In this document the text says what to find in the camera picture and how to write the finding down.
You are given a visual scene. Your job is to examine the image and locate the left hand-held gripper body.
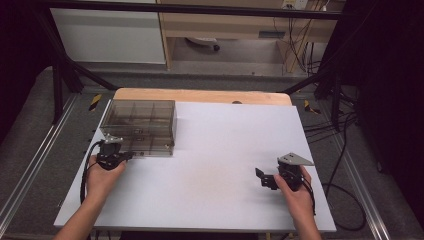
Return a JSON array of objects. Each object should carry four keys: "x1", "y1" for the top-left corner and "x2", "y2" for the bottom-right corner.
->
[{"x1": 96, "y1": 133, "x2": 126, "y2": 171}]

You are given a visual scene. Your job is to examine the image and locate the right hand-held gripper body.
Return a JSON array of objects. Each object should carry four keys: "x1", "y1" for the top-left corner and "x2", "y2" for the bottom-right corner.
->
[{"x1": 261, "y1": 152, "x2": 316, "y2": 193}]

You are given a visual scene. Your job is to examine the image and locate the smoky plastic divided drawer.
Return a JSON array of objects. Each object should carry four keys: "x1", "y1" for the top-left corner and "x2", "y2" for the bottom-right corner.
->
[{"x1": 108, "y1": 137, "x2": 175, "y2": 158}]

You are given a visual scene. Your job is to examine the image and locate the smoky plastic drawer box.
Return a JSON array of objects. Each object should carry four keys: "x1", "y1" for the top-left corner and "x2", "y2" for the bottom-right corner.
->
[{"x1": 99, "y1": 99, "x2": 178, "y2": 158}]

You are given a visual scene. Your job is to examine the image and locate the person's right hand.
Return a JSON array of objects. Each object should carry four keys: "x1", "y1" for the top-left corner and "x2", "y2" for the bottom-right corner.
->
[{"x1": 273, "y1": 165, "x2": 316, "y2": 218}]

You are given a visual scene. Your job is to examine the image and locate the person's left hand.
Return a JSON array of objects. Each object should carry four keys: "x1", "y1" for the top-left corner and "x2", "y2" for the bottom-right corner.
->
[{"x1": 85, "y1": 154, "x2": 128, "y2": 203}]

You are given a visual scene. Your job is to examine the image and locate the yellow black tape strip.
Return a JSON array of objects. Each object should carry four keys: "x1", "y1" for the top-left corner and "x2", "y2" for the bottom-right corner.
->
[
  {"x1": 303, "y1": 99, "x2": 322, "y2": 115},
  {"x1": 88, "y1": 93, "x2": 103, "y2": 112}
]

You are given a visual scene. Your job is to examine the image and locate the light wooden table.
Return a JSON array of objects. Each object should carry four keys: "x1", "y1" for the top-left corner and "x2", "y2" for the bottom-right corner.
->
[{"x1": 113, "y1": 87, "x2": 293, "y2": 107}]

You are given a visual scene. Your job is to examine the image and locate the white cabinet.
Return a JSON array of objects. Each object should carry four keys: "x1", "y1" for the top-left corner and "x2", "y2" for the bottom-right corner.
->
[{"x1": 50, "y1": 0, "x2": 167, "y2": 65}]

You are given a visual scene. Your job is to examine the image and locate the office chair base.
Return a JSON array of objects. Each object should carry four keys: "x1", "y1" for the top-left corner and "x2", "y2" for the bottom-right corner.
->
[{"x1": 184, "y1": 36, "x2": 221, "y2": 53}]

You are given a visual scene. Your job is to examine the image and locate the light wooden desk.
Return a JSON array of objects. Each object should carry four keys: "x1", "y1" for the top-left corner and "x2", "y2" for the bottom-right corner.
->
[{"x1": 156, "y1": 0, "x2": 345, "y2": 72}]

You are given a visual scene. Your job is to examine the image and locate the white power strip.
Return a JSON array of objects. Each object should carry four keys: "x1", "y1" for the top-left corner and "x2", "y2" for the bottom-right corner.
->
[{"x1": 281, "y1": 0, "x2": 310, "y2": 11}]

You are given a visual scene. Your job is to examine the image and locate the left hand-held gripper cable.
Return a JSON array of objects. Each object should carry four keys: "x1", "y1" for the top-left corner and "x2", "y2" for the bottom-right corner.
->
[{"x1": 79, "y1": 139, "x2": 106, "y2": 205}]

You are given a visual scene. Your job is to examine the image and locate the black floor cable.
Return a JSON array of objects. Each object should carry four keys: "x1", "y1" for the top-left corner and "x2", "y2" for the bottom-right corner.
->
[{"x1": 301, "y1": 84, "x2": 368, "y2": 232}]

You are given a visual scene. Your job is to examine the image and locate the aluminium floor rail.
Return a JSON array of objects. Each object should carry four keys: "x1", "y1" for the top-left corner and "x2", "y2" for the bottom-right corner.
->
[
  {"x1": 328, "y1": 113, "x2": 392, "y2": 240},
  {"x1": 0, "y1": 94, "x2": 79, "y2": 234}
]

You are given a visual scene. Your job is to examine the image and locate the bundle of hanging cables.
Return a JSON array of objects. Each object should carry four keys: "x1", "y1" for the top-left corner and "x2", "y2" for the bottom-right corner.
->
[{"x1": 272, "y1": 8, "x2": 329, "y2": 76}]

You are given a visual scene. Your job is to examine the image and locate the black metal frame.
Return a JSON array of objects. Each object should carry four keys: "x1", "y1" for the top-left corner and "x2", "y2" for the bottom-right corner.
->
[{"x1": 31, "y1": 0, "x2": 354, "y2": 126}]

